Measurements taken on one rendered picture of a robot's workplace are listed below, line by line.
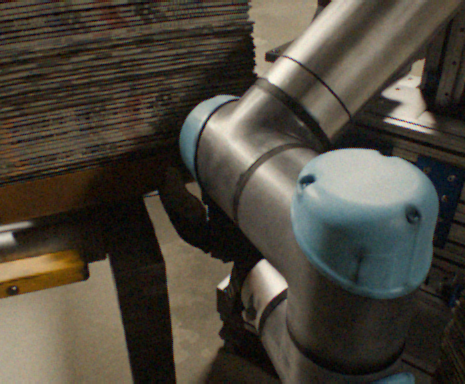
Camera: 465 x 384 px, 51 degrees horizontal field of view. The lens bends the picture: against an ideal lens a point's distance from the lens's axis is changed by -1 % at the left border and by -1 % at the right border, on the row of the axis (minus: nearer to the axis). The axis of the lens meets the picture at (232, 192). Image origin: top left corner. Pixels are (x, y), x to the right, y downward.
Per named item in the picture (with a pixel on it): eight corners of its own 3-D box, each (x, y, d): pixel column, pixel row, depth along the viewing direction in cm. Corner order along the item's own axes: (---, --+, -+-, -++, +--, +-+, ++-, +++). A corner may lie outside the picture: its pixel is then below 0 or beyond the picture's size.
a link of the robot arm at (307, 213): (234, 137, 29) (235, 275, 35) (361, 244, 21) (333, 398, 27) (340, 110, 32) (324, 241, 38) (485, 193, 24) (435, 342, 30)
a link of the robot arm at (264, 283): (340, 333, 41) (249, 361, 39) (315, 296, 45) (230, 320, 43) (351, 266, 37) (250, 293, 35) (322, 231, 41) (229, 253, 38)
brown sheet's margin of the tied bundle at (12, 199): (262, 168, 57) (261, 134, 55) (1, 226, 50) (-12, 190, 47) (219, 117, 70) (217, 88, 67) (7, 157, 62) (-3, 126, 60)
